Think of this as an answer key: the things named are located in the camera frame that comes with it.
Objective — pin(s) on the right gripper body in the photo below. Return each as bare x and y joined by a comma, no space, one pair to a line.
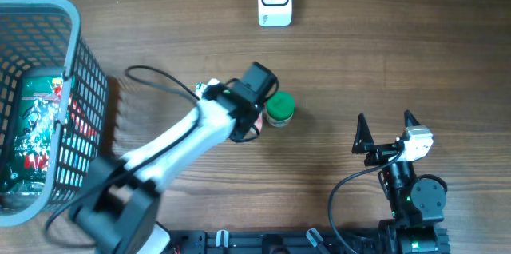
380,154

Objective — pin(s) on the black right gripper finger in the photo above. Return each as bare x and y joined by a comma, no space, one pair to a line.
363,142
410,120

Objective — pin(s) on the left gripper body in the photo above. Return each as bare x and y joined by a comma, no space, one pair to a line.
256,109

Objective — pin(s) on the green lid seasoning jar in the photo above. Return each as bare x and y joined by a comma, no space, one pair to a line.
280,109

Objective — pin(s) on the green white gum pack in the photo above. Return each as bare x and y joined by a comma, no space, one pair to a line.
200,87

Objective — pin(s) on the green 3M gloves packet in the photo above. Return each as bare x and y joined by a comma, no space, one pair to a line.
55,133

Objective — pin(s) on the orange white small carton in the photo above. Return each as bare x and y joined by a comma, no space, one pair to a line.
259,122

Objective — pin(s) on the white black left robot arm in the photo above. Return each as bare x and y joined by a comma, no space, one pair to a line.
119,199

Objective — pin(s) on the grey black plastic basket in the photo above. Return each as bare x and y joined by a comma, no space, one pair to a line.
37,35

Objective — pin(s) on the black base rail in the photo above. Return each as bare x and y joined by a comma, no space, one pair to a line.
359,240

